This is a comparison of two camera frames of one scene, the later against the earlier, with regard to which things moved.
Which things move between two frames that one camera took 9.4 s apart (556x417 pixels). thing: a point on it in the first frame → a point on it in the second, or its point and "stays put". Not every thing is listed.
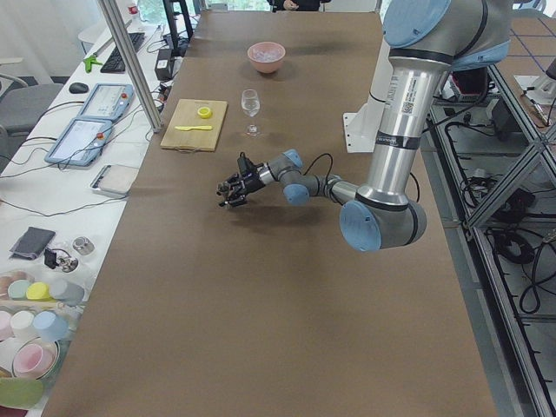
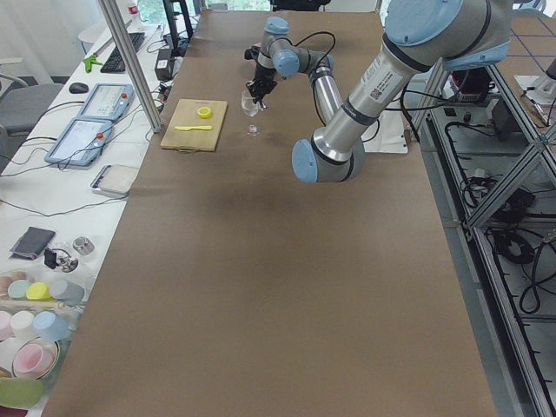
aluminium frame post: [111, 10] stays put
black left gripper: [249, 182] → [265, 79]
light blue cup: [51, 327] stays put
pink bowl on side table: [35, 359] stays put
